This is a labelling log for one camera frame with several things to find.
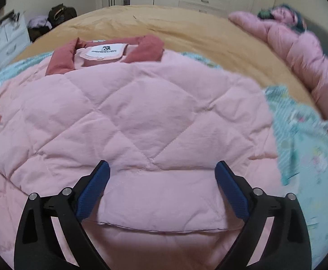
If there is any pink quilted jacket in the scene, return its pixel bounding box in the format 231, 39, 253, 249
0, 35, 287, 270

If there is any purple clothes pile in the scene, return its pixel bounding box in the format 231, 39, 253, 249
27, 15, 52, 30

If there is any teal cartoon print sheet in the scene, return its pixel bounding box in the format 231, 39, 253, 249
0, 51, 328, 269

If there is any pink floral duvet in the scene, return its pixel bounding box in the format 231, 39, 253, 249
228, 4, 328, 120

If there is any white drawer chest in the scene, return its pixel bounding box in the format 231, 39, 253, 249
0, 11, 31, 70

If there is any tan bed cover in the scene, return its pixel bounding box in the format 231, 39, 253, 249
15, 6, 316, 107

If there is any black backpack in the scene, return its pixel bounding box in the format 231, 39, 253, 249
48, 4, 77, 28

